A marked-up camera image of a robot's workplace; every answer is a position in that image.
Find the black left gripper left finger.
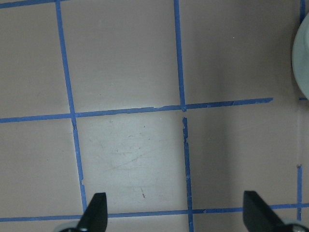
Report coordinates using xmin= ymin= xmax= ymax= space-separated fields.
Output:
xmin=76 ymin=193 xmax=107 ymax=232

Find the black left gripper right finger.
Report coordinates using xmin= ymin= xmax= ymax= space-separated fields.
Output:
xmin=243 ymin=190 xmax=290 ymax=232

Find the pale green steel pot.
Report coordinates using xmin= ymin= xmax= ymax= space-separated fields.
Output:
xmin=292 ymin=14 xmax=309 ymax=100

